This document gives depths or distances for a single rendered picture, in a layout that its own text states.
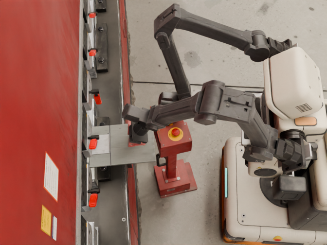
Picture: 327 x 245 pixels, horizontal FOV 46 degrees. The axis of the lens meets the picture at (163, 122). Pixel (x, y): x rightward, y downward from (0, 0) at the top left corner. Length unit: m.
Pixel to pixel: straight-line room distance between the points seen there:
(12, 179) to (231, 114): 0.54
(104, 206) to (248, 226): 0.92
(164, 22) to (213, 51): 1.74
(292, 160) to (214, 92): 0.48
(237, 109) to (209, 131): 1.75
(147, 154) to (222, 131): 1.26
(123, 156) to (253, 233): 0.98
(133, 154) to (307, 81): 0.71
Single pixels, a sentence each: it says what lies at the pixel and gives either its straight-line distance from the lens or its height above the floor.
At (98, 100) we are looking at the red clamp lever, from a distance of 1.55.
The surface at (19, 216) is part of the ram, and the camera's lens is 0.72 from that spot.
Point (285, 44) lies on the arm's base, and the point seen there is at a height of 1.23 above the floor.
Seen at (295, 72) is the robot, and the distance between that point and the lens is 1.32.
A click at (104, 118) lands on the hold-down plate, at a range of 1.74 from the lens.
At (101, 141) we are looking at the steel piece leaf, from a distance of 1.58.
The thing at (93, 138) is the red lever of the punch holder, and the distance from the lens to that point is 1.38.
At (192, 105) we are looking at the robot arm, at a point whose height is 1.52.
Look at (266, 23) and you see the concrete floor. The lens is 3.37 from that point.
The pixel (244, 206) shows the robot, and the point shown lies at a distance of 2.25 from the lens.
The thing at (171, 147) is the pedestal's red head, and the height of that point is 0.76.
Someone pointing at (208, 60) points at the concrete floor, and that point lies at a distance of 3.05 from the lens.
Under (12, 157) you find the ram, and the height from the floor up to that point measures 1.81.
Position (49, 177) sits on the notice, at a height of 1.60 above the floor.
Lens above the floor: 2.41
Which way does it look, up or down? 62 degrees down
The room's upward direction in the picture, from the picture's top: 2 degrees counter-clockwise
